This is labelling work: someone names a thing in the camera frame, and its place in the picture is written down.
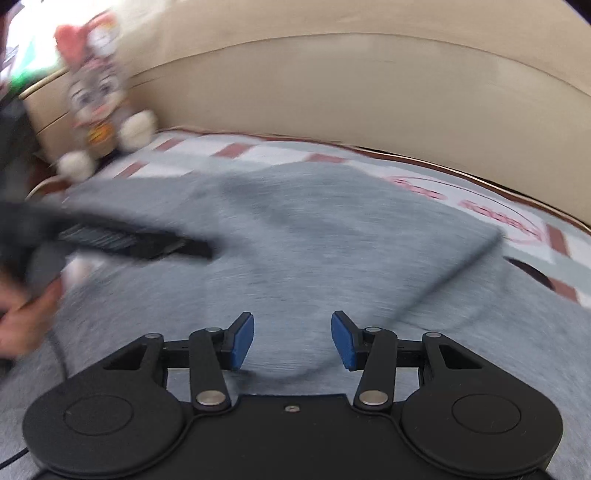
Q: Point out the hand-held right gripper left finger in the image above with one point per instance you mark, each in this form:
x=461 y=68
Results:
x=243 y=341

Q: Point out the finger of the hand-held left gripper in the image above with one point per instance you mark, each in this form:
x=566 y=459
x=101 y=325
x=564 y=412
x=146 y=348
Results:
x=194 y=249

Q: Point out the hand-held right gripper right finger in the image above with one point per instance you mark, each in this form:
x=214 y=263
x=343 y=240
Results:
x=342 y=339

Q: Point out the grey fuzzy sweater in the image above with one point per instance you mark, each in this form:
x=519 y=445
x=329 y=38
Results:
x=323 y=254

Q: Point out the person's left hand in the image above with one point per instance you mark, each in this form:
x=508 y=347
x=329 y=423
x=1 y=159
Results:
x=27 y=323

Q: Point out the checked bed blanket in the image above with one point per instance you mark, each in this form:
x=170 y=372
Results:
x=277 y=150

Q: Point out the beige bedside cabinet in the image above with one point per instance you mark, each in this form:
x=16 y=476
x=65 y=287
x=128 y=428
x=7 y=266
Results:
x=51 y=110

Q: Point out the grey plush bunny toy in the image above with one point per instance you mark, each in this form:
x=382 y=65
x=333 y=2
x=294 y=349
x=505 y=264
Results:
x=97 y=92

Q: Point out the beige padded headboard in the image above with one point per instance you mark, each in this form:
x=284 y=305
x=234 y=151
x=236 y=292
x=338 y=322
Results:
x=369 y=92

